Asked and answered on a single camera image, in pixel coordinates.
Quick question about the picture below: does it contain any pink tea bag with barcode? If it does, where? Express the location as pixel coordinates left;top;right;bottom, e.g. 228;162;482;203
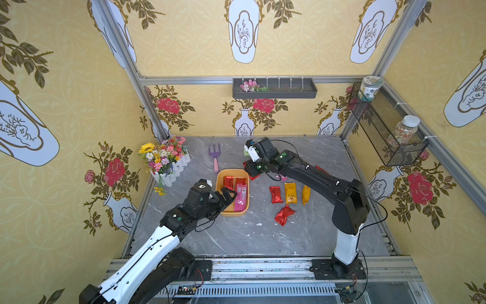
234;184;248;212

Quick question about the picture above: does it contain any red tea bag small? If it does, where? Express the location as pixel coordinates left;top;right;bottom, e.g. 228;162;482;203
223;176;235;191

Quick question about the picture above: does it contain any yellow tea bag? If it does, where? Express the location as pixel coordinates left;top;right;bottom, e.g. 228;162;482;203
285;182;298;205
301;186;311;206

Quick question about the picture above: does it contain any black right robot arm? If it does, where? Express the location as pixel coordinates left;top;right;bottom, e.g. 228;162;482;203
244;138;370;279

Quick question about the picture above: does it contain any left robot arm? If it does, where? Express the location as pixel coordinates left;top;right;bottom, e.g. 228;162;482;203
79;179;237;303

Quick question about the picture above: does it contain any yellow plastic storage box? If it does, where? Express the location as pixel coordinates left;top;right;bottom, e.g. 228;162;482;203
216;169;249;217

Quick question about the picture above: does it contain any flower box white fence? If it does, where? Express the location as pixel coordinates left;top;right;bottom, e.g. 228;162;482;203
139;136;191;196

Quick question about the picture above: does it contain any purple toy rake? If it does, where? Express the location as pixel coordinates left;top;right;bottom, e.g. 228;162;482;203
208;144;221;174

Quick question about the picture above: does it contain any jar with patterned label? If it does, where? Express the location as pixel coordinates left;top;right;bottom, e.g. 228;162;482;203
357;75;383;101

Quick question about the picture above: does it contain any clear jar white lid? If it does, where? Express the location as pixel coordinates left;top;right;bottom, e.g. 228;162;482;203
388;115;421;147

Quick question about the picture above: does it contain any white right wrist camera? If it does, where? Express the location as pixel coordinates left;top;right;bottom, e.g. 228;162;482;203
244;139;260;162

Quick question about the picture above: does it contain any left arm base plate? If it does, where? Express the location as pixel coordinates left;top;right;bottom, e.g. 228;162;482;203
189;260;213;282

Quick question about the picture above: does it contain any grey wall shelf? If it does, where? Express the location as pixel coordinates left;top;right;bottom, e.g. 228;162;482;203
232;76;318;100

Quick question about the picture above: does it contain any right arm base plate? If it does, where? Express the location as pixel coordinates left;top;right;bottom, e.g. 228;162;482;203
309;257;368;280

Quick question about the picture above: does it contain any black wire basket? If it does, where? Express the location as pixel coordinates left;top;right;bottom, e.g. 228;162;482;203
349;83;429;167

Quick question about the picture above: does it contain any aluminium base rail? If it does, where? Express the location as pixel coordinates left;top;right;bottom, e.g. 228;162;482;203
106;256;434;304

